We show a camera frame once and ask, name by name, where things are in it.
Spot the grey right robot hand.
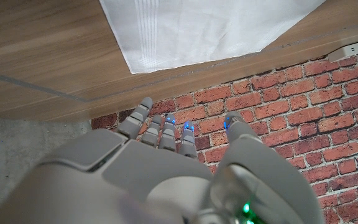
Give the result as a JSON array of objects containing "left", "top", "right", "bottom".
[{"left": 0, "top": 96, "right": 326, "bottom": 224}]

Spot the white handkerchief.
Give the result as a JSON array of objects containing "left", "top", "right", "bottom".
[{"left": 99, "top": 0, "right": 326, "bottom": 75}]

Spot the red brick print backdrop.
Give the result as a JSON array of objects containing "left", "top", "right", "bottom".
[{"left": 91, "top": 37, "right": 358, "bottom": 224}]

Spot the white power strip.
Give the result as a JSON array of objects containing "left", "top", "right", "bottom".
[{"left": 327, "top": 39, "right": 358, "bottom": 62}]

